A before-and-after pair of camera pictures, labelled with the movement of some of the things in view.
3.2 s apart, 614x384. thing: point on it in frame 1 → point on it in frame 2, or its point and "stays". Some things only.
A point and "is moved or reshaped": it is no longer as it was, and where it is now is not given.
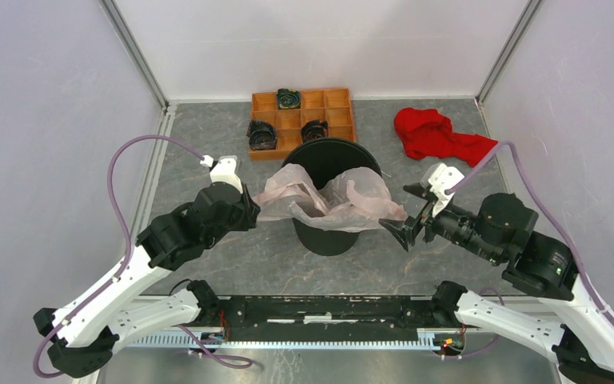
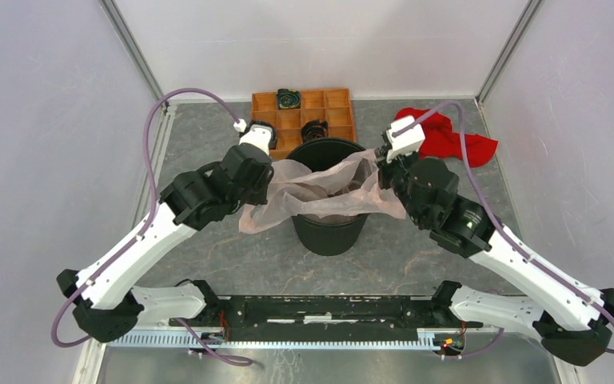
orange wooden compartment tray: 332,106 stays
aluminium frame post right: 508,52 stays
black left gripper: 250,210 → 261,197
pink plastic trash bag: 357,198 is moved or reshaped
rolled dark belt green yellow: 288,98 stays
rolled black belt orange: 313,130 stays
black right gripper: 403,230 → 384,167
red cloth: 428,134 stays
